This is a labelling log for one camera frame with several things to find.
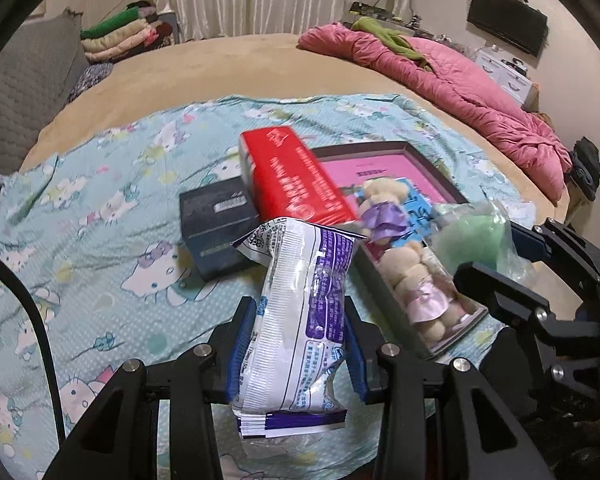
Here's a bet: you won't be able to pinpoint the wavy framed mirror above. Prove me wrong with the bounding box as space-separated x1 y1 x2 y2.
377 0 416 21

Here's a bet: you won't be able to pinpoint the beige bed sheet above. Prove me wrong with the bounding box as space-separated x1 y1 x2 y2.
20 32 591 321

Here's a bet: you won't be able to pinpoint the green cloth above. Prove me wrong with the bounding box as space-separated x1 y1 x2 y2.
350 16 431 68

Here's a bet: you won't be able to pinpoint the black cable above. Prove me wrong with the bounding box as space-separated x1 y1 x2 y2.
0 246 68 441

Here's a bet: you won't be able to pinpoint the red cardboard box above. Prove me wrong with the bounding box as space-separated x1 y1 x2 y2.
238 127 358 226

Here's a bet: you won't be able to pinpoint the dark framed pink tray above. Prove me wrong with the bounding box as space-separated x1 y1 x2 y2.
312 141 491 361

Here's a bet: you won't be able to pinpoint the dark patterned box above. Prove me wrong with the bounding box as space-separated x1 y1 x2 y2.
347 1 396 20

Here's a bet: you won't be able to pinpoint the white purple plastic packet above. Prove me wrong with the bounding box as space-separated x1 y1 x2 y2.
230 216 358 441

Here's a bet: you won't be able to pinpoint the cream teddy bear pink dress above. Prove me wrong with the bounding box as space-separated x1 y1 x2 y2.
382 240 463 346

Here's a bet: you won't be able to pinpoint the stack of folded clothes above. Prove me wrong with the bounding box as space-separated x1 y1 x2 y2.
80 0 178 63

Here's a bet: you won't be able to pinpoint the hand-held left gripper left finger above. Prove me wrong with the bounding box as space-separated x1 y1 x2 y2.
45 296 258 480

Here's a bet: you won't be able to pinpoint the black bag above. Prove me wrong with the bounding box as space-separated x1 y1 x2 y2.
562 136 600 203

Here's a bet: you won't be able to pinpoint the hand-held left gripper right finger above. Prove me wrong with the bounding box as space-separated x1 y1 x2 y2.
342 295 556 480

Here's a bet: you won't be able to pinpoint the pink quilt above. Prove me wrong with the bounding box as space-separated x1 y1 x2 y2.
298 22 573 206

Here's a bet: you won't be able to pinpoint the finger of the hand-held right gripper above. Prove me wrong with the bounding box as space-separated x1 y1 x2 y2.
511 220 600 281
452 261 600 356

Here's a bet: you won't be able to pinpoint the green towel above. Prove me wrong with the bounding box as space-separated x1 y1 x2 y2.
430 200 536 286

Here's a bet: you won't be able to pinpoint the white storage boxes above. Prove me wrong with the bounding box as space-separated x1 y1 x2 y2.
475 45 538 108

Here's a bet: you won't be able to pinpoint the cream teddy bear purple dress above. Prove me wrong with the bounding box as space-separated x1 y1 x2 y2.
354 176 411 246

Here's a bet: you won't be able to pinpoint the black wall screen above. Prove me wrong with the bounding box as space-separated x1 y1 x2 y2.
467 0 549 58

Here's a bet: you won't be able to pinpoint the black cardboard box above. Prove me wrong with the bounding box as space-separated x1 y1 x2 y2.
179 175 261 281

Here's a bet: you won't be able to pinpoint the dark floral cloth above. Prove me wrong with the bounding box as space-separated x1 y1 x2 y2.
67 61 116 103

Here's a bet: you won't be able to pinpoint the light blue cartoon printed blanket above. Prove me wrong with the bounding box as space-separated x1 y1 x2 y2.
0 92 551 480

